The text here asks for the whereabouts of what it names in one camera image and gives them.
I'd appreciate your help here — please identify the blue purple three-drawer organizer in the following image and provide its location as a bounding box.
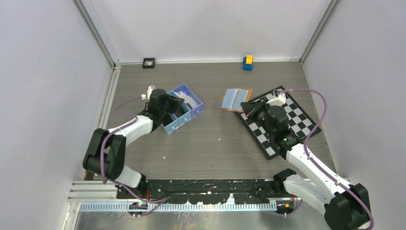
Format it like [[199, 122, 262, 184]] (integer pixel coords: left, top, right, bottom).
[[162, 83, 204, 134]]

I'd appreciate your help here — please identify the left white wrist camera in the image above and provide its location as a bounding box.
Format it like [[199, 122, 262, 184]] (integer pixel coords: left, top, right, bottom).
[[141, 85, 156, 100]]

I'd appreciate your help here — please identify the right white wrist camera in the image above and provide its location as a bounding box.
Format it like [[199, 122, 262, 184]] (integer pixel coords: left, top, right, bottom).
[[266, 89, 286, 106]]

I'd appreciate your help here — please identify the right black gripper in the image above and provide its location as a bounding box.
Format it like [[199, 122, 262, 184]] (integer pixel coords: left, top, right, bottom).
[[241, 97, 275, 138]]

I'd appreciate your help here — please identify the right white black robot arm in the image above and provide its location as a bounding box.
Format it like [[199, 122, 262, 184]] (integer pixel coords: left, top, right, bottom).
[[241, 99, 374, 230]]

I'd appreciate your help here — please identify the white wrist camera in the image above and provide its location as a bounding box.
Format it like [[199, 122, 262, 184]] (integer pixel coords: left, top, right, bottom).
[[141, 85, 156, 100], [266, 89, 286, 106]]

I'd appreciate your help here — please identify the small black square box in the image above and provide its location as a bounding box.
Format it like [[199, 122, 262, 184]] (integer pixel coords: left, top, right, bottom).
[[142, 57, 156, 69]]

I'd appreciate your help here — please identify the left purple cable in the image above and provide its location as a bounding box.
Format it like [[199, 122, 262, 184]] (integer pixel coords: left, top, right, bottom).
[[100, 95, 173, 218]]

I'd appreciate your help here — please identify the orange leather card holder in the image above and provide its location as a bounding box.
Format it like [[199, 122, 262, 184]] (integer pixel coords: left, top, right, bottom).
[[221, 88, 252, 113]]

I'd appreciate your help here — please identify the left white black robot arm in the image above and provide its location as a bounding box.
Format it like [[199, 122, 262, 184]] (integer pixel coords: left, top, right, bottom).
[[82, 86, 184, 198]]

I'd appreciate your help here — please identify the blue yellow toy block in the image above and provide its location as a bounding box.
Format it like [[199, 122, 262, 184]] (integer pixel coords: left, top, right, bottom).
[[242, 55, 253, 71]]

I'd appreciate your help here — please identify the black white checkerboard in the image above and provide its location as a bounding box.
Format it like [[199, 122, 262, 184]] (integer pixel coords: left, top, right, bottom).
[[237, 86, 321, 160]]

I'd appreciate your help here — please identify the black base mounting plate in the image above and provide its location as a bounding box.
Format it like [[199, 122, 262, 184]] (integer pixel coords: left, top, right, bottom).
[[116, 179, 293, 205]]

